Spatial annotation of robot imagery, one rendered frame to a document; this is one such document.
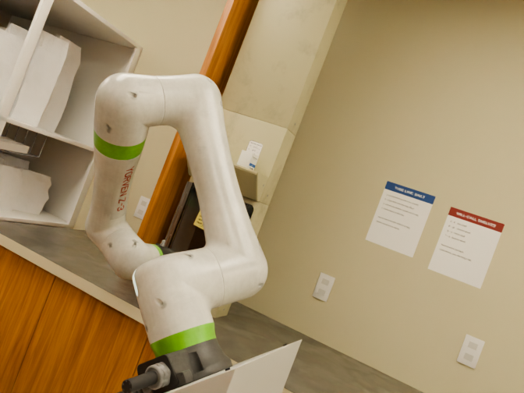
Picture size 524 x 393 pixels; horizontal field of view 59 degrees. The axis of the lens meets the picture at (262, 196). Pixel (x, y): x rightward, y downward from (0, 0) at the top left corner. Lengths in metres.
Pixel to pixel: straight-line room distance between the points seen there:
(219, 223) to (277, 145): 0.83
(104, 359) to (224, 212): 0.91
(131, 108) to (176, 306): 0.41
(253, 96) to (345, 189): 0.60
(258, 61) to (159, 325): 1.27
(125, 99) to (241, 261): 0.41
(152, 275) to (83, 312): 0.91
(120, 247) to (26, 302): 0.79
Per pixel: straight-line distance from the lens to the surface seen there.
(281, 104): 1.83
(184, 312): 0.91
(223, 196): 1.02
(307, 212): 2.16
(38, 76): 2.54
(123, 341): 1.72
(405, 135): 2.15
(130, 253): 1.26
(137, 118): 1.03
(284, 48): 1.92
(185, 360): 0.89
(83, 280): 1.78
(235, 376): 0.73
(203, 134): 1.05
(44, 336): 1.94
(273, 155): 1.79
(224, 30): 1.96
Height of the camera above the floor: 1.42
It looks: 1 degrees up
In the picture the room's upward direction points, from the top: 21 degrees clockwise
